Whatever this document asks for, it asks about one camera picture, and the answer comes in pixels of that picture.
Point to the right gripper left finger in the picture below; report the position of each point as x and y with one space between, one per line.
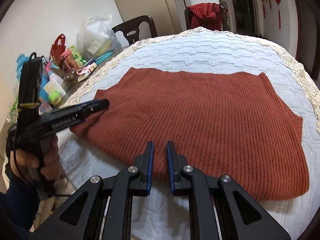
142 184

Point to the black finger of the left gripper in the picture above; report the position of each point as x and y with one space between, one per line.
96 106

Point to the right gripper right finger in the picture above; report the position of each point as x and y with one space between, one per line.
179 186

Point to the rust orange knit sweater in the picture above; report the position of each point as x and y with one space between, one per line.
231 124

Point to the person's left hand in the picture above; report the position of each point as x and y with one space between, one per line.
21 162

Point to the green capped white bottle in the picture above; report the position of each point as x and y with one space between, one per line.
55 92

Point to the blue plastic item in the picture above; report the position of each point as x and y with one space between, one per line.
21 59

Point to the green patterned box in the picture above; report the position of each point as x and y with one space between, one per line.
77 57

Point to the red gift bag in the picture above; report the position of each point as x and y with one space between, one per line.
58 47

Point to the white plastic bag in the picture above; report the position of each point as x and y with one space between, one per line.
96 37

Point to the dark wooden chair left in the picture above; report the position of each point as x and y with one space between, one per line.
131 30

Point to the white quilted lace tablecloth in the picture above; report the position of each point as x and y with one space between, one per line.
162 216

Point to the beige cabinet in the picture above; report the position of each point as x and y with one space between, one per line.
163 12

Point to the dark chair with red cloth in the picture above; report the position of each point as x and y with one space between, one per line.
222 15

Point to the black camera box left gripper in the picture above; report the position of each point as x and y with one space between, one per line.
29 91

